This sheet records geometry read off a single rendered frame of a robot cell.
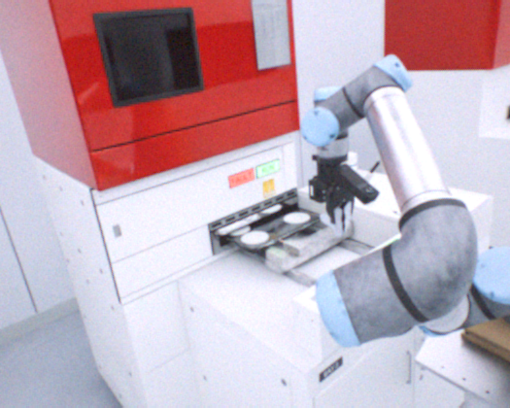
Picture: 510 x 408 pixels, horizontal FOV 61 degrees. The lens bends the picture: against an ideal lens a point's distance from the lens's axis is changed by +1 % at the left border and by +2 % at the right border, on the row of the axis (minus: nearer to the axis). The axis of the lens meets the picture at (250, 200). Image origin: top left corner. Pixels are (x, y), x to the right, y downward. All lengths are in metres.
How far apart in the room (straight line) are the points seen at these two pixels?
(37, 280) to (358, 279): 2.56
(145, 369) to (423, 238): 1.23
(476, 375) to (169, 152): 0.99
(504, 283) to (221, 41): 1.01
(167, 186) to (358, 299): 0.92
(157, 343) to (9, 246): 1.50
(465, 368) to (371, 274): 0.60
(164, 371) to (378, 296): 1.20
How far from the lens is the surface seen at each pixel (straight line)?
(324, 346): 1.13
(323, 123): 0.85
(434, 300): 0.60
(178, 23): 1.36
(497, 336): 1.21
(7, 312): 3.05
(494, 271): 1.00
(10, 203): 2.82
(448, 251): 0.60
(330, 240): 1.55
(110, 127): 1.26
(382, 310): 0.62
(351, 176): 1.00
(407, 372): 1.56
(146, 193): 1.39
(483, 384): 1.15
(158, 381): 1.71
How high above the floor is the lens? 1.60
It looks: 21 degrees down
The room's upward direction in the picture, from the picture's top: 7 degrees counter-clockwise
